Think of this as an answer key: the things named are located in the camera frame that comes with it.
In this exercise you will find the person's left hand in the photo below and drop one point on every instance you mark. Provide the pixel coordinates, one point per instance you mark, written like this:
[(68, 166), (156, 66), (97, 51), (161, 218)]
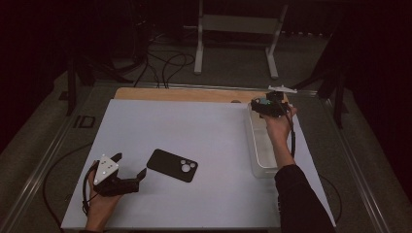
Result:
[(100, 207)]

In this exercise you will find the person's right hand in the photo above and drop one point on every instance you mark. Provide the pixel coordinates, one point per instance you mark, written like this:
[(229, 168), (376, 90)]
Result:
[(280, 129)]

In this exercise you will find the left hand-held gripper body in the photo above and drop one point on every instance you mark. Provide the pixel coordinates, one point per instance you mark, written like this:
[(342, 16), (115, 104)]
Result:
[(107, 181)]

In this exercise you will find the black metal stand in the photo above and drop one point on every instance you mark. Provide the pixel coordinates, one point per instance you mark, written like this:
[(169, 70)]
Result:
[(73, 90), (338, 97)]

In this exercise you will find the white table mat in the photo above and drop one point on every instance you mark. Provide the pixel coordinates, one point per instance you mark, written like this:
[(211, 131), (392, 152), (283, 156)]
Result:
[(200, 145)]

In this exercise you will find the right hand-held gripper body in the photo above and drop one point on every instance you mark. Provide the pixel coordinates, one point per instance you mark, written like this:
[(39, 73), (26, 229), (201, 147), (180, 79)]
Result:
[(278, 105)]

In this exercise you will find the white metal frame table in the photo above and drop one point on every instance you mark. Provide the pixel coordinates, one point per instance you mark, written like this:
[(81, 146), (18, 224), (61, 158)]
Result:
[(239, 24)]

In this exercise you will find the white plastic bin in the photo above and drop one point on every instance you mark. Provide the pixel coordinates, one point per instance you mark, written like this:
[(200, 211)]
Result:
[(264, 152)]

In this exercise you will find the iridescent pastel phone case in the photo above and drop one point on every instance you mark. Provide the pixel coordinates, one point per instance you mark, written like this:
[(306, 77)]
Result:
[(264, 101)]

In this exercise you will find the aluminium floor rail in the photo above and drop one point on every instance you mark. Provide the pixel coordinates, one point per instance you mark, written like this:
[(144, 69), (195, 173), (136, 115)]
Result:
[(42, 168), (356, 168), (200, 85)]

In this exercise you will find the black rectangular floor frame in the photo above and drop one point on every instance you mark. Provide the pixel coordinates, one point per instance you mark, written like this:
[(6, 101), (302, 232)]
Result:
[(77, 121)]

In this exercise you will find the black phone case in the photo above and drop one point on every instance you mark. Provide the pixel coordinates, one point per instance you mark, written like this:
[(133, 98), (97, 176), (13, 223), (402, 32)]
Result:
[(168, 163)]

